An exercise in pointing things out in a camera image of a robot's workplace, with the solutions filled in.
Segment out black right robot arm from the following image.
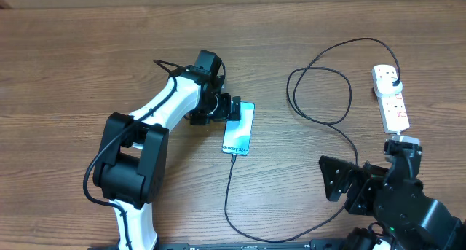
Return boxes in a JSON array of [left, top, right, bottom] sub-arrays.
[[319, 152, 465, 250]]

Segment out white power extension strip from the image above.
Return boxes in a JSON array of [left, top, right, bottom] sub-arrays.
[[371, 64, 410, 134]]

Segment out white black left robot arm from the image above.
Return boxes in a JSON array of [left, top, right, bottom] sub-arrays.
[[83, 50, 241, 249]]

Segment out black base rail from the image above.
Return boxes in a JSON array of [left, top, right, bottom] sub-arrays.
[[87, 238, 350, 250]]

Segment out black USB charging cable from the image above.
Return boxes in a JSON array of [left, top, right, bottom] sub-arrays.
[[224, 37, 402, 243]]

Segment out Samsung Galaxy smartphone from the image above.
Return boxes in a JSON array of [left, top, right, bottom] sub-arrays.
[[222, 102, 256, 156]]

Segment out white charger adapter plug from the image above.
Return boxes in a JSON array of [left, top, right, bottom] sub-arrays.
[[374, 78, 403, 98]]

